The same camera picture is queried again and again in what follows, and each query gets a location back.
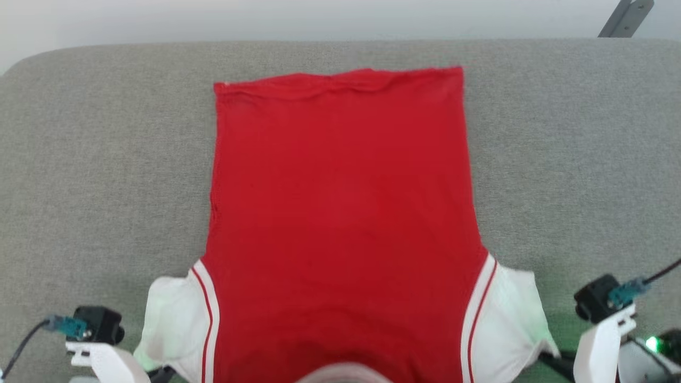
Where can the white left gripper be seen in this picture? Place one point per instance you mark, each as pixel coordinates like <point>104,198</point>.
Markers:
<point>114,364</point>

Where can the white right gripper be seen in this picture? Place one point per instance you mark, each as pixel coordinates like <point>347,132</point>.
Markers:
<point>598,351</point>

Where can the red shirt with white sleeves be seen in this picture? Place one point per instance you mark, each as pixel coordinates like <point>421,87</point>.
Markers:
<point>340,213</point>

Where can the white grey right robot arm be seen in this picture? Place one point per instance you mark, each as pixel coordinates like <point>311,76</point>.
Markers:
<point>654,361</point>

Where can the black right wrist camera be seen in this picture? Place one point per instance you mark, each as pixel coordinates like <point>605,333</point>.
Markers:
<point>593,298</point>

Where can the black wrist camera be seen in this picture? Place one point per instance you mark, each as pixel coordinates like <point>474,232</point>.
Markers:
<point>101,324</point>
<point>593,298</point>

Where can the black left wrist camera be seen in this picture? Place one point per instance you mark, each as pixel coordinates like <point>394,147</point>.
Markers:
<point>101,324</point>

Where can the grey metal wall bracket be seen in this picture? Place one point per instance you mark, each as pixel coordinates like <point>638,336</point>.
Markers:
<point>625,18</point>

